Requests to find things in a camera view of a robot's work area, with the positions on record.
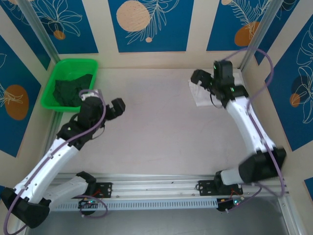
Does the white printed t-shirt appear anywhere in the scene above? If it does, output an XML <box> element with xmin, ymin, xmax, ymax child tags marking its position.
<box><xmin>187</xmin><ymin>70</ymin><xmax>242</xmax><ymax>107</ymax></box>

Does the dark green t-shirt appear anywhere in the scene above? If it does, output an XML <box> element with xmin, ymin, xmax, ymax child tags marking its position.
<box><xmin>53</xmin><ymin>73</ymin><xmax>93</xmax><ymax>108</ymax></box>

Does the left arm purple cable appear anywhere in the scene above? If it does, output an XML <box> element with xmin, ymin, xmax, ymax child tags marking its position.
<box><xmin>4</xmin><ymin>89</ymin><xmax>108</xmax><ymax>235</ymax></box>

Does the grey slotted cable duct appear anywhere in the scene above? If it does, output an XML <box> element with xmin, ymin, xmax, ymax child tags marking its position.
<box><xmin>48</xmin><ymin>198</ymin><xmax>219</xmax><ymax>212</ymax></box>

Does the green plastic basket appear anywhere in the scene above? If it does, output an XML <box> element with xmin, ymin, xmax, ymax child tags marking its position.
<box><xmin>40</xmin><ymin>58</ymin><xmax>99</xmax><ymax>114</ymax></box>

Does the blue floral wall poster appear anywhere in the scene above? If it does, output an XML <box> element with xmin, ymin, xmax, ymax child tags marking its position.
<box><xmin>108</xmin><ymin>0</ymin><xmax>195</xmax><ymax>53</ymax></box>
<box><xmin>0</xmin><ymin>0</ymin><xmax>51</xmax><ymax>71</ymax></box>
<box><xmin>24</xmin><ymin>0</ymin><xmax>99</xmax><ymax>55</ymax></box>
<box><xmin>206</xmin><ymin>0</ymin><xmax>272</xmax><ymax>52</ymax></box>
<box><xmin>254</xmin><ymin>0</ymin><xmax>301</xmax><ymax>66</ymax></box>
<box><xmin>265</xmin><ymin>23</ymin><xmax>313</xmax><ymax>152</ymax></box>
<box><xmin>0</xmin><ymin>34</ymin><xmax>42</xmax><ymax>158</ymax></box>

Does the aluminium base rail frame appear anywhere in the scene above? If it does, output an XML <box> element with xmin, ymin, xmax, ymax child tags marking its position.
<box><xmin>21</xmin><ymin>173</ymin><xmax>291</xmax><ymax>203</ymax></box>

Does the aluminium corner post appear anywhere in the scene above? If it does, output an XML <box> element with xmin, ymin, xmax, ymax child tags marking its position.
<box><xmin>18</xmin><ymin>0</ymin><xmax>62</xmax><ymax>64</ymax></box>
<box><xmin>239</xmin><ymin>0</ymin><xmax>282</xmax><ymax>72</ymax></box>

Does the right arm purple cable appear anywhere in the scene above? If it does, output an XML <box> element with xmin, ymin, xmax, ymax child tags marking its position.
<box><xmin>221</xmin><ymin>48</ymin><xmax>287</xmax><ymax>213</ymax></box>

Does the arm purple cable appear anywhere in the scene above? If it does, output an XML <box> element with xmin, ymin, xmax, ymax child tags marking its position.
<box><xmin>4</xmin><ymin>89</ymin><xmax>108</xmax><ymax>235</ymax></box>
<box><xmin>221</xmin><ymin>48</ymin><xmax>287</xmax><ymax>213</ymax></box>

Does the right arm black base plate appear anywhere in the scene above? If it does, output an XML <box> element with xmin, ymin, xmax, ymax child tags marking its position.
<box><xmin>197</xmin><ymin>180</ymin><xmax>244</xmax><ymax>197</ymax></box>

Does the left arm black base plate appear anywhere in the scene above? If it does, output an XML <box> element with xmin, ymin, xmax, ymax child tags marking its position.
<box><xmin>94</xmin><ymin>182</ymin><xmax>113</xmax><ymax>199</ymax></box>

